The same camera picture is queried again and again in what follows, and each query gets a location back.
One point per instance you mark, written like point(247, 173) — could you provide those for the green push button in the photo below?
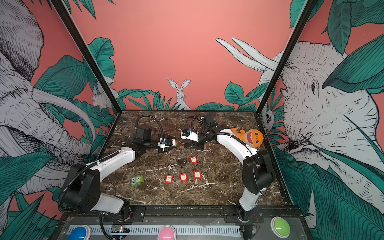
point(280, 227)

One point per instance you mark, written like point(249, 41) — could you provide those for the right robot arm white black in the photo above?
point(257, 168)

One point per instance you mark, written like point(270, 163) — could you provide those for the green monster toy cube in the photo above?
point(136, 181)

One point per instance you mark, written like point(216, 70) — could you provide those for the orange shark plush toy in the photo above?
point(253, 137)

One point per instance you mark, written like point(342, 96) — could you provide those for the red padlock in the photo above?
point(183, 177)
point(197, 175)
point(169, 179)
point(193, 160)

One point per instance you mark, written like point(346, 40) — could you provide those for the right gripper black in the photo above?
point(194, 145)

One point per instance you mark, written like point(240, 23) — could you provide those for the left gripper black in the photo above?
point(167, 136)

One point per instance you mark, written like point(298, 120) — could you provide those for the pink push button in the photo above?
point(167, 233)

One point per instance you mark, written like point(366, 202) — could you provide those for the white slotted cable duct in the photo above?
point(197, 230)

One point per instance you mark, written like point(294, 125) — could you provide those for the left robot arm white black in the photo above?
point(81, 191)

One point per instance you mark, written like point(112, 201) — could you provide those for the blue push button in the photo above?
point(80, 233)

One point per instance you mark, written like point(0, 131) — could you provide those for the black mounting rail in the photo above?
point(230, 213)

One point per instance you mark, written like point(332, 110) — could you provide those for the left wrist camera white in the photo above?
point(167, 142)

